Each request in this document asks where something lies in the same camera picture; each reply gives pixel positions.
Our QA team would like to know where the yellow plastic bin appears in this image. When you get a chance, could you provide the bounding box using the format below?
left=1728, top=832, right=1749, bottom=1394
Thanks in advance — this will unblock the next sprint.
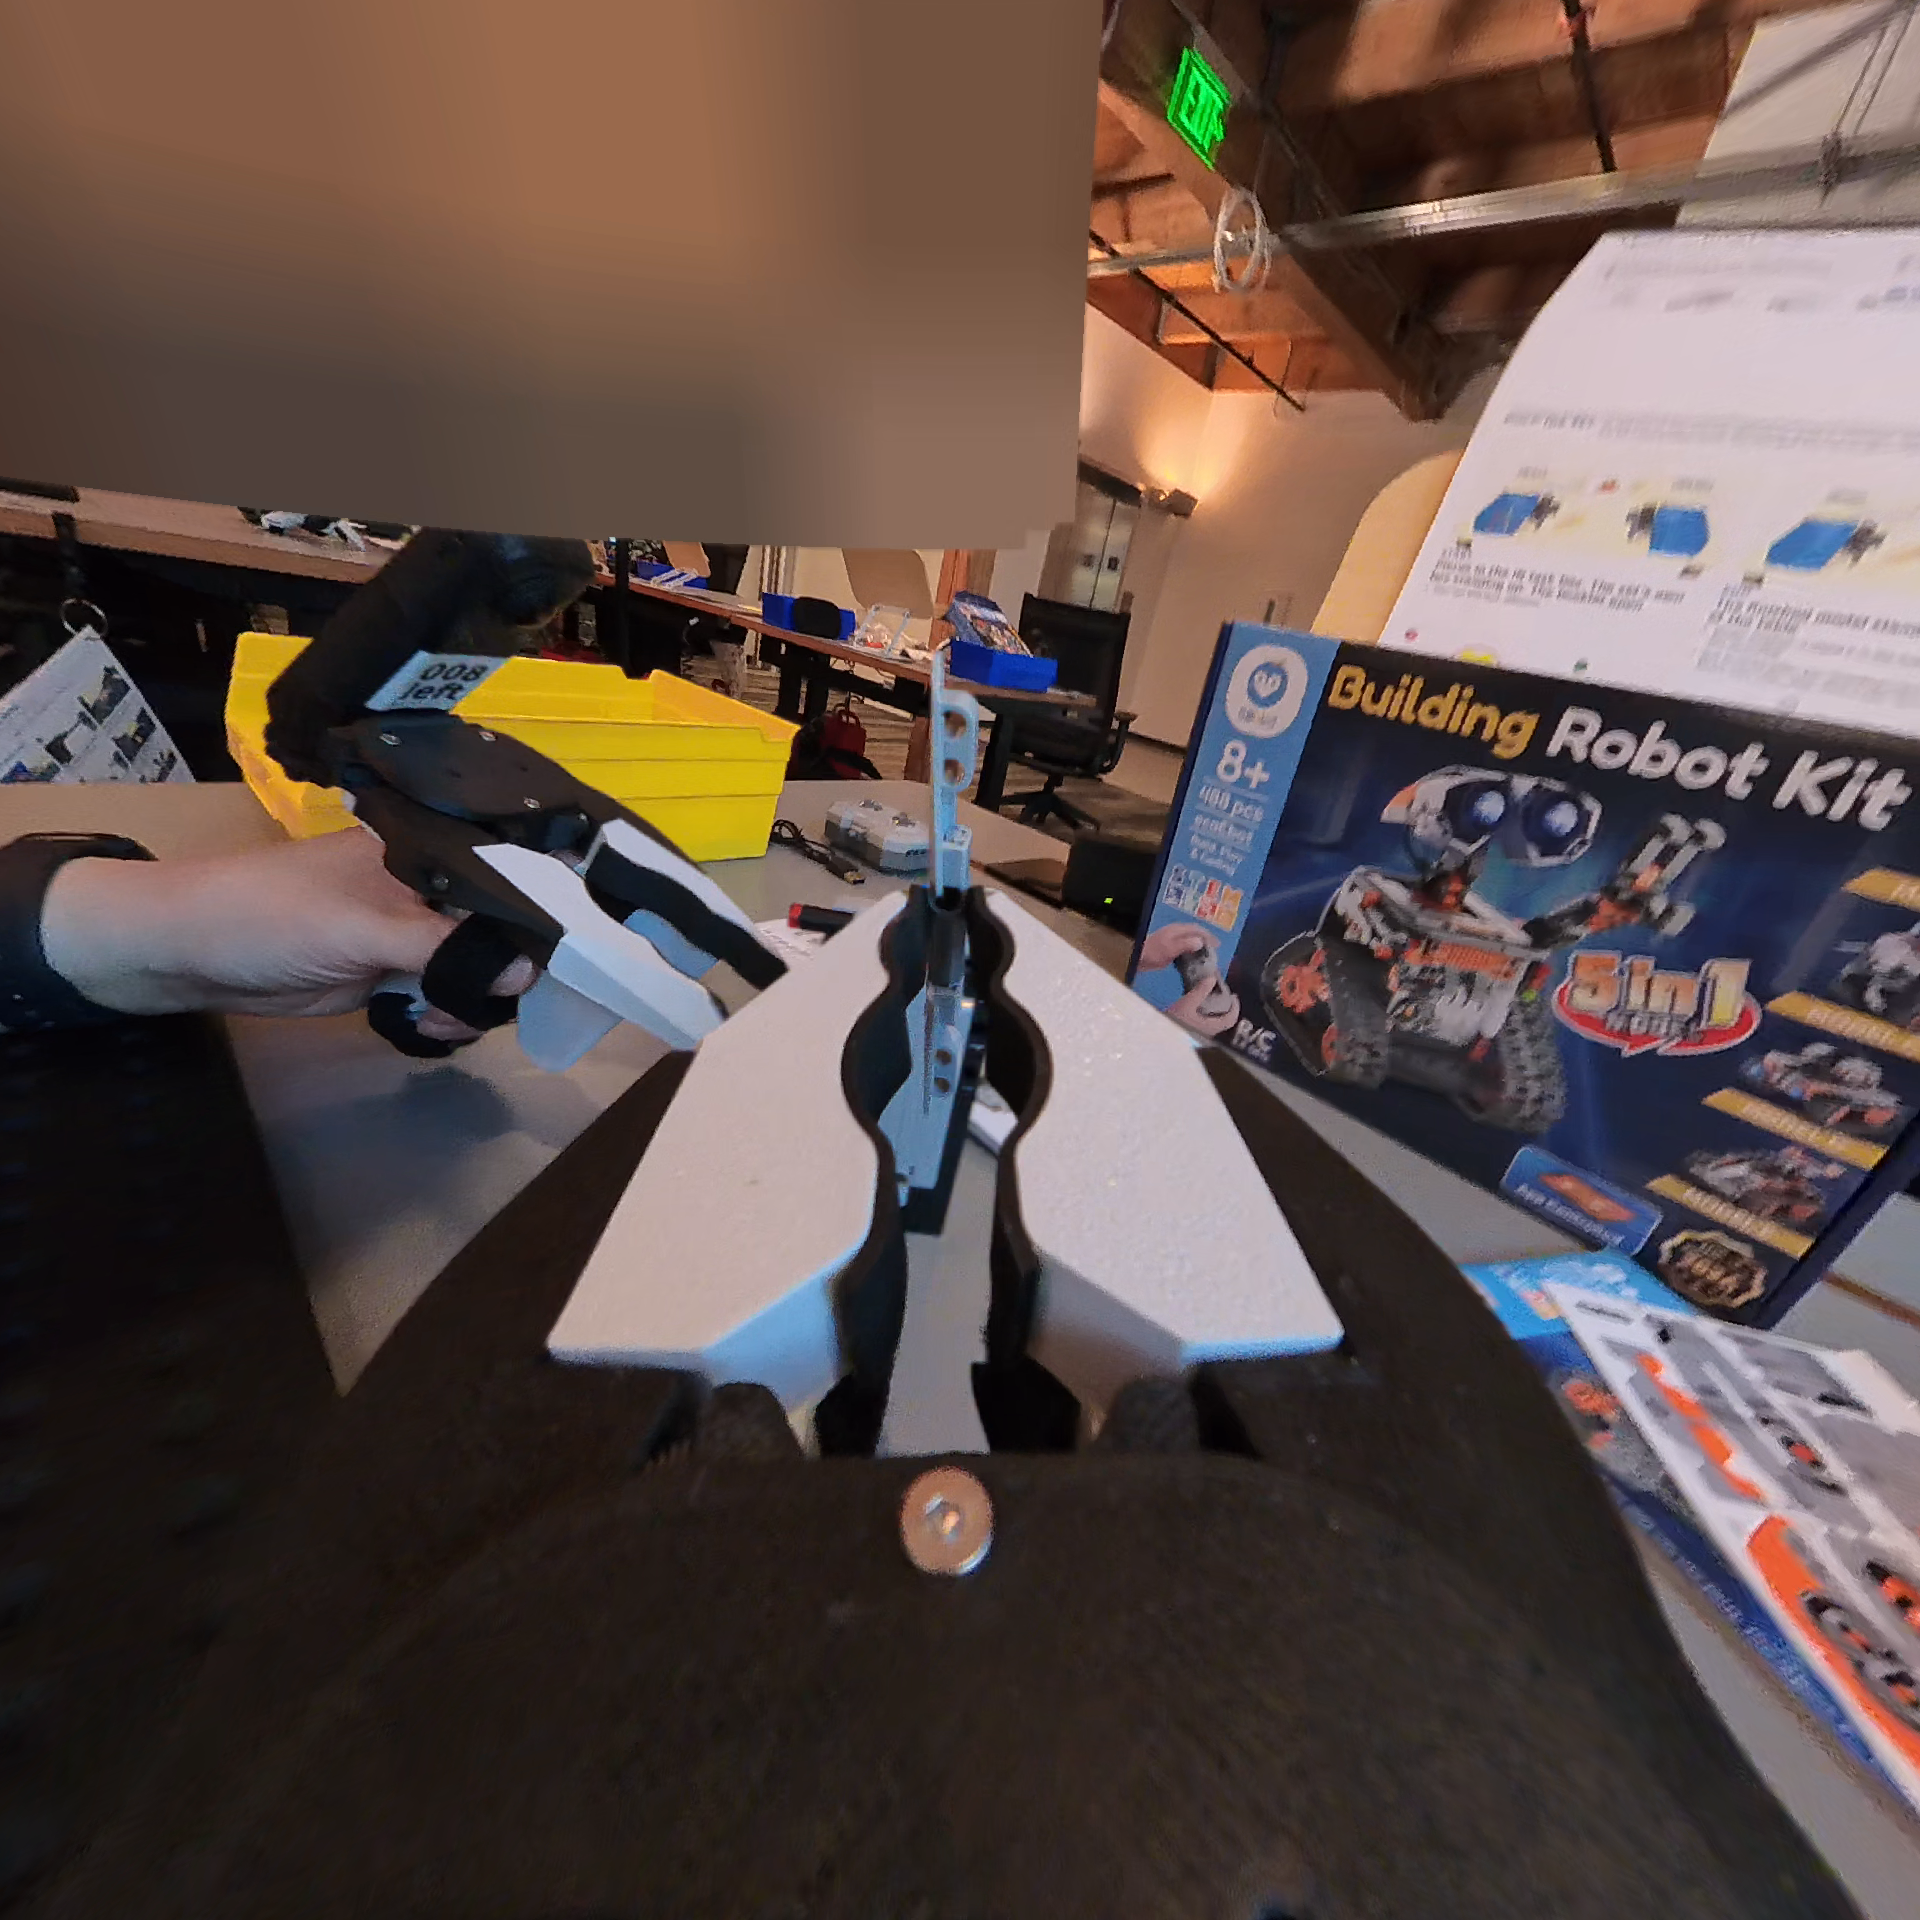
left=227, top=630, right=801, bottom=864

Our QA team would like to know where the robot kit box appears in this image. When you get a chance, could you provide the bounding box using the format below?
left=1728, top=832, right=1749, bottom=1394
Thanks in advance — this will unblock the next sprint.
left=1128, top=619, right=1920, bottom=1327

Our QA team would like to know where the person's left forearm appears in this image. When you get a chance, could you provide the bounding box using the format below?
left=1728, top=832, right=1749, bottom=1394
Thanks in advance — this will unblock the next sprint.
left=0, top=832, right=160, bottom=1038

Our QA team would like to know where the sticker sheet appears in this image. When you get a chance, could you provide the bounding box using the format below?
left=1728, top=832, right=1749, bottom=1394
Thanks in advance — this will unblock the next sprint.
left=1546, top=1282, right=1920, bottom=1774

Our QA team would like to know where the long wooden table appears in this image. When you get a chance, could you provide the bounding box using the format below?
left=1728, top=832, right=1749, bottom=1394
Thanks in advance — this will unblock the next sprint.
left=602, top=576, right=1103, bottom=720
left=0, top=486, right=422, bottom=589

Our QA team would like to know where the grey desk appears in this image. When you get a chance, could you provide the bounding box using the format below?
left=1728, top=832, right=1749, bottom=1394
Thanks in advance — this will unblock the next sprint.
left=0, top=776, right=1920, bottom=1920

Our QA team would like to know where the person's left hand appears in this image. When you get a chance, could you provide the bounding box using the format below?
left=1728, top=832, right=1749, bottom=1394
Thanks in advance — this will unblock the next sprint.
left=36, top=826, right=543, bottom=1051

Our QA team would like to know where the green exit sign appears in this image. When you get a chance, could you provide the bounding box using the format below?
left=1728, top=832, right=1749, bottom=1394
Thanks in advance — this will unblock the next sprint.
left=1162, top=46, right=1233, bottom=169

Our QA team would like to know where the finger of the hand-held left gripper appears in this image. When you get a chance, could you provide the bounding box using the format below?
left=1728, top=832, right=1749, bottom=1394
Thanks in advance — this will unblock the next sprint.
left=474, top=839, right=730, bottom=1051
left=580, top=818, right=795, bottom=992

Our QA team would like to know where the grey remote controller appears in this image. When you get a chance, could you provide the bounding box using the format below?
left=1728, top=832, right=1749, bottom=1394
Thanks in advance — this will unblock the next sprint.
left=826, top=797, right=942, bottom=879

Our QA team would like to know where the small black device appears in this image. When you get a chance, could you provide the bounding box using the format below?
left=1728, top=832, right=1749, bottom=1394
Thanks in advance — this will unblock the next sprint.
left=1060, top=832, right=1162, bottom=920

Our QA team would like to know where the blue booklet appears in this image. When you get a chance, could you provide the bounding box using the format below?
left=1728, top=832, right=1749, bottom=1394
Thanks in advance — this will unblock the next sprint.
left=1462, top=1257, right=1920, bottom=1815

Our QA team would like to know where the black office chair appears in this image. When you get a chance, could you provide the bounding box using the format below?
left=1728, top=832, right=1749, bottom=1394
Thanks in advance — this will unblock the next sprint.
left=984, top=589, right=1136, bottom=826

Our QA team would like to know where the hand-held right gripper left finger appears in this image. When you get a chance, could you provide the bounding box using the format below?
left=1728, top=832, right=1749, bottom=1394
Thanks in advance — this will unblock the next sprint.
left=550, top=884, right=942, bottom=1455

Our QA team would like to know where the printed paper sheet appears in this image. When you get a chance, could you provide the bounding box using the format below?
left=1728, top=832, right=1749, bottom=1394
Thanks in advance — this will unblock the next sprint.
left=0, top=630, right=197, bottom=784

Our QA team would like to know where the large white instruction sheet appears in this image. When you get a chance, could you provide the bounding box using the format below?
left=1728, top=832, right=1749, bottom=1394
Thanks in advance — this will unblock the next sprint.
left=1383, top=225, right=1920, bottom=736

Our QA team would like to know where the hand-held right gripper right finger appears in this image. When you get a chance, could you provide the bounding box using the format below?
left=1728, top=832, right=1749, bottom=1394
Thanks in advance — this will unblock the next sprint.
left=959, top=884, right=1345, bottom=1454

